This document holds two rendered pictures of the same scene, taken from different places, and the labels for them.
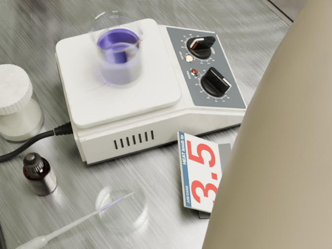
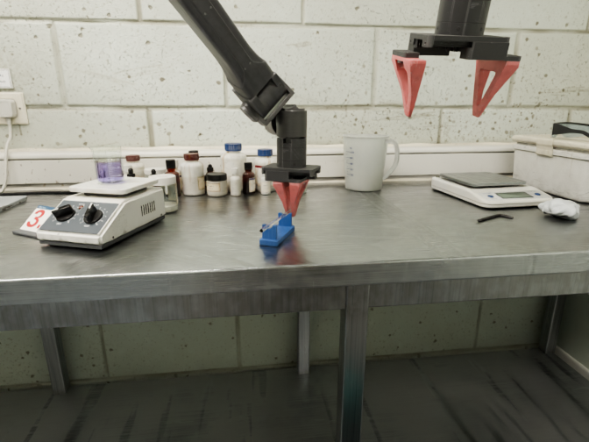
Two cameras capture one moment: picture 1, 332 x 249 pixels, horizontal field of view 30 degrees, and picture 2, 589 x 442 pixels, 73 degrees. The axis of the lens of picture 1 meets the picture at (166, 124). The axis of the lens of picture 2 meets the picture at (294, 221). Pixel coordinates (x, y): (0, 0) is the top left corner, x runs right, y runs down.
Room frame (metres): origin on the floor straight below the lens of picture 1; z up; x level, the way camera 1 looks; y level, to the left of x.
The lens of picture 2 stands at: (1.04, -0.50, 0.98)
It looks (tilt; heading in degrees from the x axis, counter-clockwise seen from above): 16 degrees down; 114
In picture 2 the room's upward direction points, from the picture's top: straight up
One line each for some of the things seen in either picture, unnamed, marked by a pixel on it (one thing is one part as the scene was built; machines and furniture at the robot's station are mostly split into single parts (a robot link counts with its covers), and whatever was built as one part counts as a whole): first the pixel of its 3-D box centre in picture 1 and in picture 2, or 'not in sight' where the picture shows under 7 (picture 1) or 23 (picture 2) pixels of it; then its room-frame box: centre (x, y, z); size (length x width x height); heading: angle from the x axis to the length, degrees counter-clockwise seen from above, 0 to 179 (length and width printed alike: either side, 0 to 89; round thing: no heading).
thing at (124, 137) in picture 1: (143, 87); (109, 210); (0.41, 0.02, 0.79); 0.22 x 0.13 x 0.08; 101
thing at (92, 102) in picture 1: (116, 71); (116, 184); (0.41, 0.05, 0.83); 0.12 x 0.12 x 0.01; 11
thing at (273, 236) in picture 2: not in sight; (277, 227); (0.72, 0.12, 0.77); 0.10 x 0.03 x 0.04; 96
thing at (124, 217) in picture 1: (121, 207); not in sight; (0.27, 0.06, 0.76); 0.06 x 0.06 x 0.02
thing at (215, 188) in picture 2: not in sight; (216, 184); (0.42, 0.36, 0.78); 0.05 x 0.05 x 0.06
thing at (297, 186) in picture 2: not in sight; (287, 192); (0.71, 0.19, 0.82); 0.07 x 0.07 x 0.09; 6
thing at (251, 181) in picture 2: not in sight; (248, 177); (0.48, 0.42, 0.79); 0.03 x 0.03 x 0.08
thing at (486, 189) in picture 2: not in sight; (486, 188); (1.07, 0.64, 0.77); 0.26 x 0.19 x 0.05; 125
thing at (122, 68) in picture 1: (121, 51); (107, 164); (0.40, 0.04, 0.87); 0.06 x 0.05 x 0.08; 67
